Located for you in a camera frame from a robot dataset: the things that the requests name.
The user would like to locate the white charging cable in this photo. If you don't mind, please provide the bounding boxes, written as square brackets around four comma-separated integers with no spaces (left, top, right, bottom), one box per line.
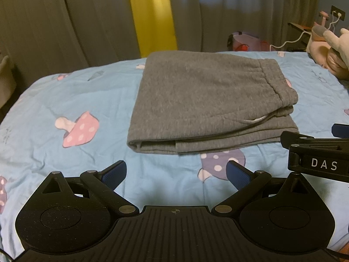
[270,12,341,52]

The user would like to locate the grey pants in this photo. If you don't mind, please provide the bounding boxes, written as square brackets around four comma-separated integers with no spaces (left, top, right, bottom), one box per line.
[126,50,299,155]

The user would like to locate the grey curtain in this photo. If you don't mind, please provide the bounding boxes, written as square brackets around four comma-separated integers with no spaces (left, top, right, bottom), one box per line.
[0,0,322,115]

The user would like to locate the pink plush mouse toy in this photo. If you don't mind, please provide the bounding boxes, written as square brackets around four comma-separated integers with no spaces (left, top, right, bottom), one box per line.
[308,25,349,80]

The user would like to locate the purple and red bag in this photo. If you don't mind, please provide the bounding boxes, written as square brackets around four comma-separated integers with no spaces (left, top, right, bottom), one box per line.
[227,31,271,52]

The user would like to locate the dark wall socket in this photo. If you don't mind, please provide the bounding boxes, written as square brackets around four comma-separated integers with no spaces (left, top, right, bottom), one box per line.
[331,5,346,20]

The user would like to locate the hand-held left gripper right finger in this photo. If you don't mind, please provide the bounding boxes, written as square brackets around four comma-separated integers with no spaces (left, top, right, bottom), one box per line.
[211,160,318,215]

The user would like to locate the small pink stand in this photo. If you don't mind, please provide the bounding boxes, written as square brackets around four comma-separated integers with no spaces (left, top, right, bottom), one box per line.
[313,10,331,28]

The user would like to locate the dark bedside table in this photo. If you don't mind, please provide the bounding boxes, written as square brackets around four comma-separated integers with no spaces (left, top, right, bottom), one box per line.
[287,22,313,52]

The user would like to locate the large beige plush toy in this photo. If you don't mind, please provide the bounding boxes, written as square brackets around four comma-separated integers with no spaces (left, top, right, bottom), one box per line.
[323,29,349,69]

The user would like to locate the blue mushroom print bedsheet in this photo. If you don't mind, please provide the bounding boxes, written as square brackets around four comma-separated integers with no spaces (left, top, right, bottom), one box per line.
[0,50,349,254]

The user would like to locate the yellow curtain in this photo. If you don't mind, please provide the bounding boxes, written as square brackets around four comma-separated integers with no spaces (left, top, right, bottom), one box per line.
[125,0,179,58]

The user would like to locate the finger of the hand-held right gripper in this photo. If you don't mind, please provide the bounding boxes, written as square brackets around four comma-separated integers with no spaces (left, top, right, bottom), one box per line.
[332,124,349,137]
[281,131,349,151]

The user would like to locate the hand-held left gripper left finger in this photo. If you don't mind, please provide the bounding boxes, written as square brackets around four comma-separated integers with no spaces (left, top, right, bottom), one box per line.
[34,160,140,215]

